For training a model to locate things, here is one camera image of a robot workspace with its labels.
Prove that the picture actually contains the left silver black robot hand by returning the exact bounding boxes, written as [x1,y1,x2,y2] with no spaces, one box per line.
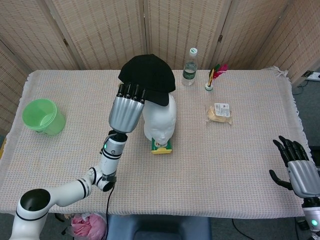
[108,82,147,134]

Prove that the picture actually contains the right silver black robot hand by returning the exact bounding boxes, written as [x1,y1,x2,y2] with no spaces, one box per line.
[268,135,320,200]

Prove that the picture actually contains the black baseball cap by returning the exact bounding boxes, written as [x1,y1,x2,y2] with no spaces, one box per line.
[117,53,176,107]

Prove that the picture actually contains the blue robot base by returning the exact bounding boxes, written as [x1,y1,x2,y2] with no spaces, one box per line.
[104,214,212,240]

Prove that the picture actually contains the white foam mannequin head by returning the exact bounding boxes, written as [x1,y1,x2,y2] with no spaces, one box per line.
[143,93,177,148]

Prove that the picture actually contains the yellow green drink carton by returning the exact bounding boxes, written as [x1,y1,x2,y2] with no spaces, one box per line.
[151,137,174,156]

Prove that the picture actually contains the clear plastic water bottle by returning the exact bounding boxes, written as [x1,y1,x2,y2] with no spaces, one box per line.
[181,47,199,87]

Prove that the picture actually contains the green plastic bucket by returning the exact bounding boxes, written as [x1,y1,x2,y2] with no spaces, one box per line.
[22,98,66,137]

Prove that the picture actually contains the beige woven tablecloth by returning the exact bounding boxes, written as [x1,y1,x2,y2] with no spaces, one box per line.
[0,65,320,219]

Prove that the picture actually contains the colourful feather shuttlecock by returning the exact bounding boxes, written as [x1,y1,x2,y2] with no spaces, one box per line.
[204,63,229,92]

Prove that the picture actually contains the packaged bread snack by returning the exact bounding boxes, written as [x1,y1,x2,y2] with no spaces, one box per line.
[205,101,234,125]

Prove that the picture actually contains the woven folding screen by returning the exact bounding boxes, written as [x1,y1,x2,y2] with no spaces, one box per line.
[0,0,320,136]

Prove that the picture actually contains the white power strip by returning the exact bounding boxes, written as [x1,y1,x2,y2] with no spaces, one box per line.
[301,70,320,81]

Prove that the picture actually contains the pink plastic bag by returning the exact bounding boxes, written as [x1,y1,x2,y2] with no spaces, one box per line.
[70,212,108,240]

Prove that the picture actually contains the black floor cable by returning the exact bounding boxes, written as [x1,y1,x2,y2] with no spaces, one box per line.
[231,217,252,235]

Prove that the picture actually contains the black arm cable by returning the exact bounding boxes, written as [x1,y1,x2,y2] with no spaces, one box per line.
[105,183,115,240]

